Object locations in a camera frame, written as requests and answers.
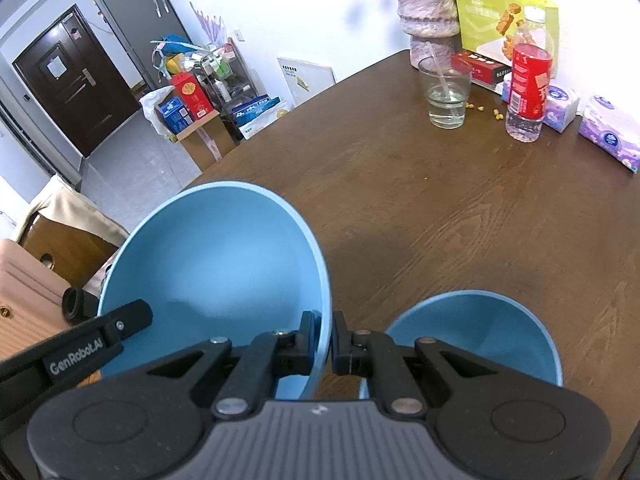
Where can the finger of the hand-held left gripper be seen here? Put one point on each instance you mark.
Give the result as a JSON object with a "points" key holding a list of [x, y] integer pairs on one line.
{"points": [[132, 321]]}

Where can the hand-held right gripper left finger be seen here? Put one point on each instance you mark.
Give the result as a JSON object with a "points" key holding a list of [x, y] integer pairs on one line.
{"points": [[307, 345]]}

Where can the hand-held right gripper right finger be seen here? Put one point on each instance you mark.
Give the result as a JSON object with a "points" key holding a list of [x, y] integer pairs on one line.
{"points": [[342, 345]]}

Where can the smooth blue bowl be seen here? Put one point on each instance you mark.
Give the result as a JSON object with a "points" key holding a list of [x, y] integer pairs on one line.
{"points": [[215, 270]]}

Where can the ribbed blue bowl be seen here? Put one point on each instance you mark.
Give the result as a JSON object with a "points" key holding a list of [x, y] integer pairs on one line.
{"points": [[475, 330]]}

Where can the black cylinder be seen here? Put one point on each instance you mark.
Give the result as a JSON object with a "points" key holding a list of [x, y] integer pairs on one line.
{"points": [[75, 302]]}

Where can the pink suitcase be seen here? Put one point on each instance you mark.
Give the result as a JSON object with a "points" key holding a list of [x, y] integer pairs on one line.
{"points": [[30, 285]]}

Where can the brown wooden chair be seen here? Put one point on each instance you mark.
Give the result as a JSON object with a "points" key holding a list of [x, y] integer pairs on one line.
{"points": [[65, 252]]}

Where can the wooden chair with cloth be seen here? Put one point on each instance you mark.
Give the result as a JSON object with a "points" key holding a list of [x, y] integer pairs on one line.
{"points": [[65, 205]]}

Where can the cardboard box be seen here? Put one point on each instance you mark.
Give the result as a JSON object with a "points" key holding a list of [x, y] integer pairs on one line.
{"points": [[200, 145]]}

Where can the blue box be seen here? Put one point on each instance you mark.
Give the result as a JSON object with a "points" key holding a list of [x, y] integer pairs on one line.
{"points": [[175, 112]]}

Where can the white plastic bag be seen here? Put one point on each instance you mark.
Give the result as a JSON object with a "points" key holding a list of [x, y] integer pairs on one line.
{"points": [[151, 102]]}

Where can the blue and white bags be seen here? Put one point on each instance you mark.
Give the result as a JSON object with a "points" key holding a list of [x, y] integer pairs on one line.
{"points": [[255, 115]]}

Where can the tall red box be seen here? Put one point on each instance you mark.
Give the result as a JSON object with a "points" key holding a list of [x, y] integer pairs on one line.
{"points": [[192, 92]]}

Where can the dark brown door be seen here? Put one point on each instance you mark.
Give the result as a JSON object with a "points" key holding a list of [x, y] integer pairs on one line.
{"points": [[75, 85]]}

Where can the white bottle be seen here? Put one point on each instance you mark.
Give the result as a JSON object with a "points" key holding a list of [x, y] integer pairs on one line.
{"points": [[223, 91]]}

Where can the clear drinking glass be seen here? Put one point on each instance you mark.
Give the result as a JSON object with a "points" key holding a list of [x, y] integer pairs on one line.
{"points": [[445, 107]]}

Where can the metal storage rack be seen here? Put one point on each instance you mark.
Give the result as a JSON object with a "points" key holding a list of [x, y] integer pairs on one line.
{"points": [[237, 82]]}

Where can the white board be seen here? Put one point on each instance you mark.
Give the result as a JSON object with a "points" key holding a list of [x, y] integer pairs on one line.
{"points": [[307, 80]]}

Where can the scattered yellow kernels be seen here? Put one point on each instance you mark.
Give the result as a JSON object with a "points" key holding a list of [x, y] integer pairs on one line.
{"points": [[497, 114]]}

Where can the clear straw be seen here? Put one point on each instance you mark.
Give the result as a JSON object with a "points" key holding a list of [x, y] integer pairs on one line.
{"points": [[440, 77]]}

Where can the grey refrigerator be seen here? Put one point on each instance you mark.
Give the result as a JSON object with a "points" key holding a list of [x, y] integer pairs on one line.
{"points": [[140, 20]]}

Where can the flat red box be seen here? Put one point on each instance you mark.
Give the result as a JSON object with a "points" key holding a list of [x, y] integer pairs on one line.
{"points": [[480, 67]]}

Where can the red label water bottle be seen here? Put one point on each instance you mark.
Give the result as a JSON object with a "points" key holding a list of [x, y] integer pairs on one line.
{"points": [[530, 80]]}

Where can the small purple tissue pack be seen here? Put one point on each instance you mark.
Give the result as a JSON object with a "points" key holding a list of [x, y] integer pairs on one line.
{"points": [[562, 105]]}

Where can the large purple tissue pack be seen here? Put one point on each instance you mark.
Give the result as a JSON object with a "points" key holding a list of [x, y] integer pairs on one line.
{"points": [[610, 130]]}

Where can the pink textured vase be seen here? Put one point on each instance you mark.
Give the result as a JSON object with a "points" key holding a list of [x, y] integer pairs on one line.
{"points": [[425, 10]]}

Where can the green food box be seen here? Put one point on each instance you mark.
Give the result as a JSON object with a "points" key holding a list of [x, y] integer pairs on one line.
{"points": [[480, 15]]}

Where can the wall outlet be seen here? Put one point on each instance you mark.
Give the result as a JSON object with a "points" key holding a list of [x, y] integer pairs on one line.
{"points": [[238, 36]]}

